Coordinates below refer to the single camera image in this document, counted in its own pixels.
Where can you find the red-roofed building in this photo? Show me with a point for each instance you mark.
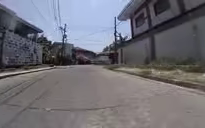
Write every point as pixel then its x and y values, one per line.
pixel 83 53

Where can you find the dark utility pole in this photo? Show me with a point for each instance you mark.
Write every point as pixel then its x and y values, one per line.
pixel 115 41

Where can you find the grey concrete road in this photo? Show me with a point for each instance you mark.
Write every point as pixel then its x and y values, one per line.
pixel 90 93

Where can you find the utility pole with crossarms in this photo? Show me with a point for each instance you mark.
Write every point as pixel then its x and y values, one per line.
pixel 63 43

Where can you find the grass verge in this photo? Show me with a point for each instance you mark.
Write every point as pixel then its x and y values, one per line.
pixel 170 74

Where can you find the large grey two-storey building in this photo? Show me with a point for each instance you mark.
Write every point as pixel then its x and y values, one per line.
pixel 180 41

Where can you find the raised concrete kerb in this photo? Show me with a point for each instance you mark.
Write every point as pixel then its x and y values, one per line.
pixel 16 72

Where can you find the grey building with stone wall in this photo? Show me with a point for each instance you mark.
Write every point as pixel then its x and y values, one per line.
pixel 20 50

